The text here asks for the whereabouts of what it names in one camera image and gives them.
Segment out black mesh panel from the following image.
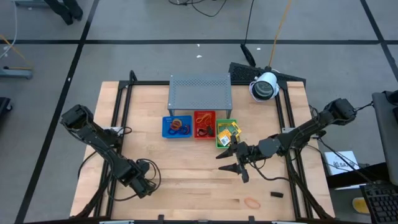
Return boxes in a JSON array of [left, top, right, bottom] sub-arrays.
[[225, 62, 307, 85]]

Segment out thin orange rubber band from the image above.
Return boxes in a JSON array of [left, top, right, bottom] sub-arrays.
[[244, 197, 261, 210]]

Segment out black computer keyboard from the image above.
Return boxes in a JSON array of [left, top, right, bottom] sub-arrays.
[[359, 183, 398, 224]]

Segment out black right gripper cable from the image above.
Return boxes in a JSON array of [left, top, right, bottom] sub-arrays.
[[248, 157, 293, 182]]

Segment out yellow round object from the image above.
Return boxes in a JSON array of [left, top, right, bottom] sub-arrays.
[[352, 197, 371, 215]]

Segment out red plastic basket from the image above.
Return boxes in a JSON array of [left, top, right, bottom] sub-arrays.
[[193, 110, 217, 140]]

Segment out black floor object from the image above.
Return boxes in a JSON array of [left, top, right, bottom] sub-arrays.
[[0, 96, 13, 114]]

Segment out white floor cable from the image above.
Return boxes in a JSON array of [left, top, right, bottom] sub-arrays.
[[0, 0, 18, 60]]

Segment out black aluminium table frame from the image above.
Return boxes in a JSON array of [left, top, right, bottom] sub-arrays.
[[70, 70, 336, 220]]

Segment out black hanging cable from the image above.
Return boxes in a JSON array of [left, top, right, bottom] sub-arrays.
[[239, 0, 257, 68]]

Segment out white dome camera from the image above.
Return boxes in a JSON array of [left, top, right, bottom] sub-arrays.
[[248, 71, 280, 103]]

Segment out yellow hanging cable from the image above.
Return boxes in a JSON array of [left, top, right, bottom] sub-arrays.
[[267, 0, 292, 68]]

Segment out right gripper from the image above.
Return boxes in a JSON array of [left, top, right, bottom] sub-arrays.
[[215, 134, 262, 184]]

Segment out blue plastic basket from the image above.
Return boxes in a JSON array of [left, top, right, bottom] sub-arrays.
[[162, 115, 193, 139]]

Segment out black floor cables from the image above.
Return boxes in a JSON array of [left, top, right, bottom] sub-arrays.
[[167, 0, 229, 18]]

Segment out grey perforated metal shelf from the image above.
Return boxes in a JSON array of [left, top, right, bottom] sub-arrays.
[[167, 73, 233, 119]]

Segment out white cardboard box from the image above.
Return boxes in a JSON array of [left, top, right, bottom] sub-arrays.
[[323, 151, 361, 177]]

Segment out orange floor cable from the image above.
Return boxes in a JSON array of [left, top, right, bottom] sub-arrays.
[[0, 34, 34, 71]]

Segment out black left arm base cable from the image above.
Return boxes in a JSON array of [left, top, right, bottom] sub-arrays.
[[76, 149, 100, 181]]

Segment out person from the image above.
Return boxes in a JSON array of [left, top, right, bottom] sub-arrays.
[[43, 0, 84, 26]]

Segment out green plastic basket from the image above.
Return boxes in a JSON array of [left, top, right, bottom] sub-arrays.
[[215, 119, 239, 149]]

